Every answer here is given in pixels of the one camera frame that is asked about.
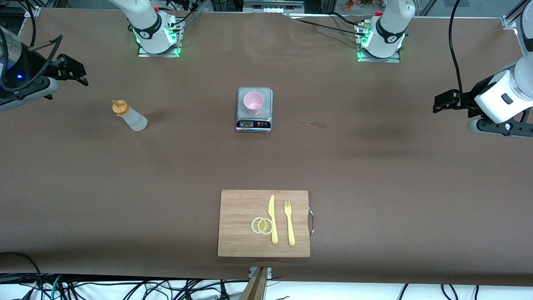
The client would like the translucent sauce bottle orange cap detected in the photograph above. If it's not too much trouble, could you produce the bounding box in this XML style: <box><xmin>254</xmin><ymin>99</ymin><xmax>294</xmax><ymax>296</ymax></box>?
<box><xmin>112</xmin><ymin>99</ymin><xmax>148</xmax><ymax>132</ymax></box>

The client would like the pink plastic cup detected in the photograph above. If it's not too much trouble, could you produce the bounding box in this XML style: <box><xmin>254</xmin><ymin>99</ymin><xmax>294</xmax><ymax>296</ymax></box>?
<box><xmin>243</xmin><ymin>91</ymin><xmax>264</xmax><ymax>116</ymax></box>

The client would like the brown table cover sheet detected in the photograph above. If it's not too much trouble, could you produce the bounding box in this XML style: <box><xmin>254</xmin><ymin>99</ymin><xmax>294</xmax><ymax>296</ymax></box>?
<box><xmin>0</xmin><ymin>7</ymin><xmax>533</xmax><ymax>288</ymax></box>

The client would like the silver digital kitchen scale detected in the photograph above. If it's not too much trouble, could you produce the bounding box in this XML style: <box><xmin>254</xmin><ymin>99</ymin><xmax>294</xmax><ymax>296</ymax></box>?
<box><xmin>236</xmin><ymin>87</ymin><xmax>274</xmax><ymax>133</ymax></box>

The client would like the yellow plastic fork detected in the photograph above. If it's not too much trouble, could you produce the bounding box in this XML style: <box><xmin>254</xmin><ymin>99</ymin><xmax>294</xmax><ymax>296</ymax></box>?
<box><xmin>284</xmin><ymin>200</ymin><xmax>296</xmax><ymax>246</ymax></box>

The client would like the white power strip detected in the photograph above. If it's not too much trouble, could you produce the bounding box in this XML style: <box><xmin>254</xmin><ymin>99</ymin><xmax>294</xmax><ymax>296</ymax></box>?
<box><xmin>244</xmin><ymin>0</ymin><xmax>304</xmax><ymax>14</ymax></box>

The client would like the yellow plastic knife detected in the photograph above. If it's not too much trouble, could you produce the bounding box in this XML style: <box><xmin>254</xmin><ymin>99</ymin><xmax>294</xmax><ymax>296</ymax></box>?
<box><xmin>268</xmin><ymin>195</ymin><xmax>279</xmax><ymax>244</ymax></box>

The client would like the bamboo cutting board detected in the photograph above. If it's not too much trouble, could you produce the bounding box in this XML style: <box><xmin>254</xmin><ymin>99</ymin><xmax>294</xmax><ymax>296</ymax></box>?
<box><xmin>217</xmin><ymin>190</ymin><xmax>311</xmax><ymax>258</ymax></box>

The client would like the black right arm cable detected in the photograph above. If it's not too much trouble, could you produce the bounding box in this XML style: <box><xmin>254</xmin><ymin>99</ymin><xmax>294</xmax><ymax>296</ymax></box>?
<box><xmin>0</xmin><ymin>0</ymin><xmax>64</xmax><ymax>90</ymax></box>

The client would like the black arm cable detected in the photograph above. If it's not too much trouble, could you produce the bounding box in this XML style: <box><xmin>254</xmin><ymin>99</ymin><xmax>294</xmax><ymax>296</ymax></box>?
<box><xmin>449</xmin><ymin>0</ymin><xmax>464</xmax><ymax>95</ymax></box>
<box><xmin>0</xmin><ymin>0</ymin><xmax>64</xmax><ymax>90</ymax></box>

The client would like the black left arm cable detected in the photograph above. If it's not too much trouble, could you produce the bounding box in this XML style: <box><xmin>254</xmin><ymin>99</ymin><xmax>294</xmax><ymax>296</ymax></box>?
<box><xmin>449</xmin><ymin>0</ymin><xmax>464</xmax><ymax>95</ymax></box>

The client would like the aluminium frame profile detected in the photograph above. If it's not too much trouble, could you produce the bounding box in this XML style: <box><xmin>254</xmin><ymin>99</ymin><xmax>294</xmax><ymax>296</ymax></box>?
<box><xmin>501</xmin><ymin>0</ymin><xmax>526</xmax><ymax>30</ymax></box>
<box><xmin>24</xmin><ymin>0</ymin><xmax>42</xmax><ymax>18</ymax></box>

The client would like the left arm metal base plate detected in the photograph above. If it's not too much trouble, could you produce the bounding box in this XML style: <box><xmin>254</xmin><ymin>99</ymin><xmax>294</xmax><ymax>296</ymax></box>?
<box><xmin>357</xmin><ymin>21</ymin><xmax>401</xmax><ymax>64</ymax></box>

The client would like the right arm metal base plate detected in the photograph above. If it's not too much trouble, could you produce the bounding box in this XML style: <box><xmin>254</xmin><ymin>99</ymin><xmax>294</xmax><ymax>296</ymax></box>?
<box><xmin>137</xmin><ymin>15</ymin><xmax>184</xmax><ymax>58</ymax></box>

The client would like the black base power cable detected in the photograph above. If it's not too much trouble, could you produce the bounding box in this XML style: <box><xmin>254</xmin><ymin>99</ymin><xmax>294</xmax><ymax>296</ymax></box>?
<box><xmin>287</xmin><ymin>12</ymin><xmax>367</xmax><ymax>38</ymax></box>

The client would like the black looped floor cable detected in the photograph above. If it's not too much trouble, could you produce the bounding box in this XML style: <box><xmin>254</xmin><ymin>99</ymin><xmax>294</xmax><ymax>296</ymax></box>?
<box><xmin>0</xmin><ymin>252</ymin><xmax>44</xmax><ymax>300</ymax></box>

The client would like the teal floor cable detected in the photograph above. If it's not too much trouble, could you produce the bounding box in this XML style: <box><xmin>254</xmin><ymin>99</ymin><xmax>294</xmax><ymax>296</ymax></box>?
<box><xmin>40</xmin><ymin>274</ymin><xmax>63</xmax><ymax>300</ymax></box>

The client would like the wooden post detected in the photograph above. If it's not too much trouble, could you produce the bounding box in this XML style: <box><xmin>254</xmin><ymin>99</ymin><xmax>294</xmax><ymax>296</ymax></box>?
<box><xmin>241</xmin><ymin>267</ymin><xmax>268</xmax><ymax>300</ymax></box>

